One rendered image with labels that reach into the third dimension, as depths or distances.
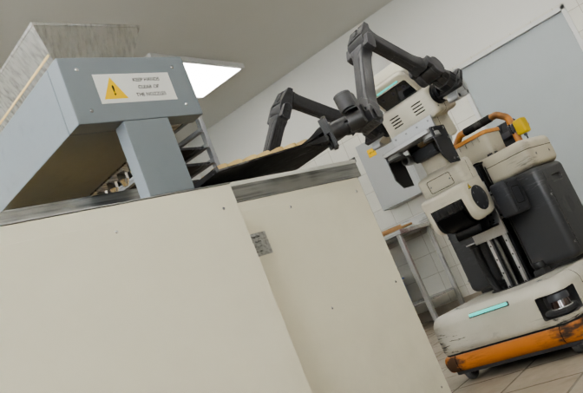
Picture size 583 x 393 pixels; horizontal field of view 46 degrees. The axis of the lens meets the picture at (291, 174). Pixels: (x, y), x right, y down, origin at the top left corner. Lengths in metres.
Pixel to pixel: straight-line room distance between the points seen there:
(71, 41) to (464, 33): 5.25
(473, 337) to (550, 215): 0.58
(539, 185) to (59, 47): 1.96
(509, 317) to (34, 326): 1.89
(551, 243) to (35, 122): 2.06
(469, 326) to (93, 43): 1.82
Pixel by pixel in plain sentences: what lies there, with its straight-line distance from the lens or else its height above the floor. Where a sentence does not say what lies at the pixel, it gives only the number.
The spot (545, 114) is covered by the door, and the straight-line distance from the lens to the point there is 6.38.
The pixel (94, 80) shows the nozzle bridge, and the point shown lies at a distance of 1.55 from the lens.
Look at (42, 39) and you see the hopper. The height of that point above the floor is 1.28.
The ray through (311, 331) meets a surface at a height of 0.44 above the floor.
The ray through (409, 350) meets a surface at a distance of 2.12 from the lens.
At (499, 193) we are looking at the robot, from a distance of 2.82.
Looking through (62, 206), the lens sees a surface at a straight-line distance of 1.55.
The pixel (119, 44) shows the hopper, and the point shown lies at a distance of 1.77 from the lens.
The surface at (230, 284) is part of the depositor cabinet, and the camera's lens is 1.50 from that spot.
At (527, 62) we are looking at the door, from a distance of 6.45.
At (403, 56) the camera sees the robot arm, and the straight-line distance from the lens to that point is 2.59.
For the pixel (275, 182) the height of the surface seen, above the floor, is 0.87.
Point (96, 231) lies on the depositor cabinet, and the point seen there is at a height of 0.79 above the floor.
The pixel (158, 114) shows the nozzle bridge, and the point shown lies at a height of 1.03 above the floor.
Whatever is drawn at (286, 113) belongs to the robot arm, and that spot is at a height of 1.24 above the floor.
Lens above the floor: 0.48
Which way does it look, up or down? 12 degrees up
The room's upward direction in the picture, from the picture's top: 23 degrees counter-clockwise
